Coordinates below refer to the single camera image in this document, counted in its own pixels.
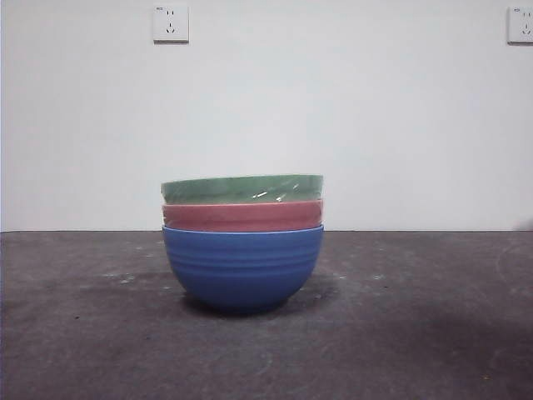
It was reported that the green ribbed bowl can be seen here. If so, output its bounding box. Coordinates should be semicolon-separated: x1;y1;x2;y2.
160;174;326;206

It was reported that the red ribbed bowl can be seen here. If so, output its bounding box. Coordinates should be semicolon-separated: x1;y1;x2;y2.
161;198;325;233

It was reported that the blue ribbed bowl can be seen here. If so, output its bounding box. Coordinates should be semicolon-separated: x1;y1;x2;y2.
161;223;325;315

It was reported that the white wall socket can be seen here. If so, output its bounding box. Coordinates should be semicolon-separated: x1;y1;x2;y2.
152;4;190;44
506;6;533;45

